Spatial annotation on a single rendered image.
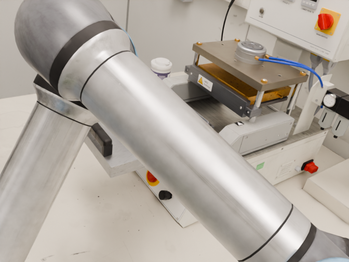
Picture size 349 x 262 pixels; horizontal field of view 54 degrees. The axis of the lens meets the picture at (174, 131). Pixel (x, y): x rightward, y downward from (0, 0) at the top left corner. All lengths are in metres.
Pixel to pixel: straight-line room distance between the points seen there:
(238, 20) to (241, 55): 0.73
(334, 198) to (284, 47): 0.46
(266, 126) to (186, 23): 1.15
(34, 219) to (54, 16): 0.29
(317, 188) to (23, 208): 0.85
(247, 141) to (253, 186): 0.54
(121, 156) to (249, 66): 0.41
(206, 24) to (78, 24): 1.48
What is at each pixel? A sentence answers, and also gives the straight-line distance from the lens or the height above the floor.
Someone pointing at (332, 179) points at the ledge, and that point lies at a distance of 1.18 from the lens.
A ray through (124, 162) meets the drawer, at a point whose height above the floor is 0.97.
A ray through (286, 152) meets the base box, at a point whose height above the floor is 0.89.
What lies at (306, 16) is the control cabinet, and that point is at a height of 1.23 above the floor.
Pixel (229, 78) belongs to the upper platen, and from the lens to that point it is 0.95.
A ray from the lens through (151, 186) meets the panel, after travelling 0.97.
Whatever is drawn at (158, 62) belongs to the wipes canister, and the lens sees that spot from 1.39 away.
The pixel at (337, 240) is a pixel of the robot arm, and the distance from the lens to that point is 0.48.
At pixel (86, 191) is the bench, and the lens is 0.97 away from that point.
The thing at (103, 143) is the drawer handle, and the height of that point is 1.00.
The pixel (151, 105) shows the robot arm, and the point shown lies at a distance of 0.32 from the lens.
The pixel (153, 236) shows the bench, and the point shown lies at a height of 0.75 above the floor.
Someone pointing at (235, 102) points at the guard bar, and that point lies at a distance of 0.87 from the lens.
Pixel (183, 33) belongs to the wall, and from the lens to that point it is 1.96.
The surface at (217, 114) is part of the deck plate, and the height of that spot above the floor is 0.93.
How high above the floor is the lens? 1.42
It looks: 33 degrees down
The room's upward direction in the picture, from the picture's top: 10 degrees clockwise
